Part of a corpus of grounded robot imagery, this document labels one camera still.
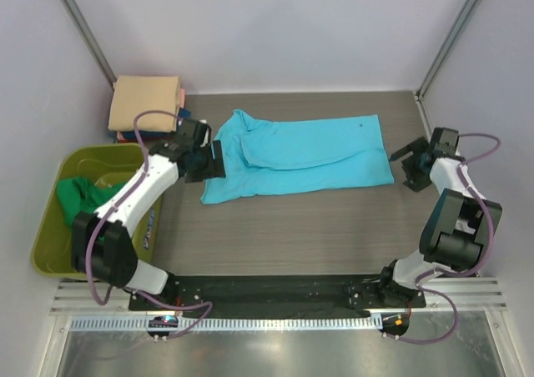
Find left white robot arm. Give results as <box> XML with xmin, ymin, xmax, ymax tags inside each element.
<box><xmin>71</xmin><ymin>118</ymin><xmax>225</xmax><ymax>310</ymax></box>

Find folded red t shirt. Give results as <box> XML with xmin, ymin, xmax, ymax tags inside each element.
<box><xmin>116</xmin><ymin>132</ymin><xmax>167</xmax><ymax>143</ymax></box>

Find olive green plastic bin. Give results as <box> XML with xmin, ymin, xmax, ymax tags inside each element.
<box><xmin>31</xmin><ymin>143</ymin><xmax>144</xmax><ymax>280</ymax></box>

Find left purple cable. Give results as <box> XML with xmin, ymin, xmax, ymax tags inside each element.
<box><xmin>85</xmin><ymin>109</ymin><xmax>214</xmax><ymax>340</ymax></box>

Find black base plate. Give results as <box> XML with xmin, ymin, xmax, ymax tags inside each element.
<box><xmin>129</xmin><ymin>274</ymin><xmax>426</xmax><ymax>319</ymax></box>

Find aluminium corner post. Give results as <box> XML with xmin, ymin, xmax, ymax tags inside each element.
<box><xmin>415</xmin><ymin>0</ymin><xmax>482</xmax><ymax>103</ymax></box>
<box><xmin>60</xmin><ymin>0</ymin><xmax>117</xmax><ymax>88</ymax></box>

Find green t shirt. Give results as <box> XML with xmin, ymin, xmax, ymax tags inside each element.
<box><xmin>56</xmin><ymin>177</ymin><xmax>125</xmax><ymax>228</ymax></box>

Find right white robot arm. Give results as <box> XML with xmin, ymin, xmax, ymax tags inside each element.
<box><xmin>375</xmin><ymin>128</ymin><xmax>502</xmax><ymax>307</ymax></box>

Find folded pink t shirt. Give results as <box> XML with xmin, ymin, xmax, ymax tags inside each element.
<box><xmin>179</xmin><ymin>88</ymin><xmax>186</xmax><ymax>108</ymax></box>

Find white slotted cable duct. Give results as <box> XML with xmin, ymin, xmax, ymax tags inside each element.
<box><xmin>69</xmin><ymin>314</ymin><xmax>382</xmax><ymax>333</ymax></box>

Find folded beige t shirt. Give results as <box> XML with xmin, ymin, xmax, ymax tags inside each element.
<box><xmin>108</xmin><ymin>75</ymin><xmax>180</xmax><ymax>133</ymax></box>

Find light blue t shirt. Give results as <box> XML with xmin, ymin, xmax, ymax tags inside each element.
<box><xmin>201</xmin><ymin>109</ymin><xmax>394</xmax><ymax>204</ymax></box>

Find right aluminium corner post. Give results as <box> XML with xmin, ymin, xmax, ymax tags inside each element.
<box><xmin>415</xmin><ymin>0</ymin><xmax>482</xmax><ymax>103</ymax></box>

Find left aluminium corner post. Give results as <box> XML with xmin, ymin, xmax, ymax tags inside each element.
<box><xmin>60</xmin><ymin>0</ymin><xmax>117</xmax><ymax>88</ymax></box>

